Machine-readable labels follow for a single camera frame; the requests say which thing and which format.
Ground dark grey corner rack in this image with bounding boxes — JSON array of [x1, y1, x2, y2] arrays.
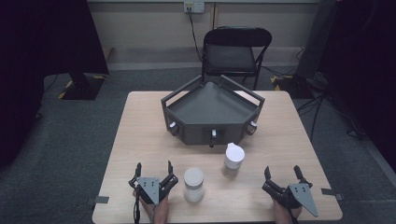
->
[[161, 74, 266, 147]]

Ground black folding chair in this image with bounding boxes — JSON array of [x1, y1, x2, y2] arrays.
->
[[201, 26, 274, 91]]

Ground grey tape strip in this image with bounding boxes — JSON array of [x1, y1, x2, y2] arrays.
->
[[86, 195, 110, 206], [320, 188, 345, 202]]

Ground grey upright panel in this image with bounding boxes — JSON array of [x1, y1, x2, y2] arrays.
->
[[295, 0, 339, 80]]

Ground black stand base yellow stripes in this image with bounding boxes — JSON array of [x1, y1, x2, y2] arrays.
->
[[57, 71, 106, 102], [269, 74, 316, 100]]

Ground black curtain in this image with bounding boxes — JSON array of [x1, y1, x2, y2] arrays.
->
[[0, 0, 110, 170], [319, 0, 396, 173]]

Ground white wall socket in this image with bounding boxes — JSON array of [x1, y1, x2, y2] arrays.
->
[[183, 1, 205, 14]]

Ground black white-tipped hook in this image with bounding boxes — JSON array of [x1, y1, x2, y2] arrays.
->
[[167, 121, 179, 136], [245, 120, 259, 135], [208, 129, 219, 148]]

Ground person's right hand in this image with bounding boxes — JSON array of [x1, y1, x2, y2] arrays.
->
[[272, 197, 304, 224]]

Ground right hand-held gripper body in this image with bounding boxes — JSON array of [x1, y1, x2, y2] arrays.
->
[[262, 178, 319, 218]]

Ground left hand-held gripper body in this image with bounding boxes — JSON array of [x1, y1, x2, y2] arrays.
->
[[128, 173, 179, 206]]

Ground glass jar with spout lid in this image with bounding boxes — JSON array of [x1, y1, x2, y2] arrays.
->
[[221, 142, 246, 179]]

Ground black floor cables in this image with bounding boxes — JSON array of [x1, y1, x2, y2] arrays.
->
[[295, 92, 366, 142]]

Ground person's left hand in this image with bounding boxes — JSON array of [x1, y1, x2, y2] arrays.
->
[[133, 189, 171, 224]]

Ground left hand-held gripper cable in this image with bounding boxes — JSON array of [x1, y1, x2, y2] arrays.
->
[[133, 186, 142, 224]]

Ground black power cable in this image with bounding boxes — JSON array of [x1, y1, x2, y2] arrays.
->
[[187, 10, 204, 62]]

